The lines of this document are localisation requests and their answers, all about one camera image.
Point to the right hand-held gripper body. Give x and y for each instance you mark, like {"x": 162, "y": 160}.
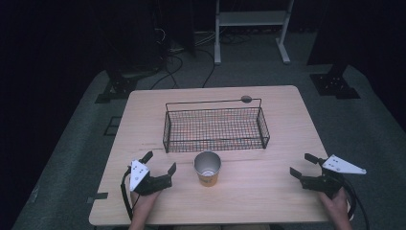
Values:
{"x": 328, "y": 182}

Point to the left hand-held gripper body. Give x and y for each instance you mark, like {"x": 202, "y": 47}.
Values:
{"x": 150, "y": 184}

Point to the person's left hand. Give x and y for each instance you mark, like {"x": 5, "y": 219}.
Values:
{"x": 144, "y": 202}

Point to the person's right hand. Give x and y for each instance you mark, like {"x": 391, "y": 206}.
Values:
{"x": 335, "y": 204}

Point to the orange metal cup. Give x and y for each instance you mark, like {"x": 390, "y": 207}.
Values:
{"x": 207, "y": 169}

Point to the black tape square outline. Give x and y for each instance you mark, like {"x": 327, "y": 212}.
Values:
{"x": 106, "y": 127}

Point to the black tape strip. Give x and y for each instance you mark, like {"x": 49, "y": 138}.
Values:
{"x": 97, "y": 197}

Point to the black stand base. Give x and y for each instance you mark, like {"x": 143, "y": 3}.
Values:
{"x": 333, "y": 84}
{"x": 118, "y": 87}

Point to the white metal stand frame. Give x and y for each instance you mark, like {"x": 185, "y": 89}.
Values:
{"x": 252, "y": 18}

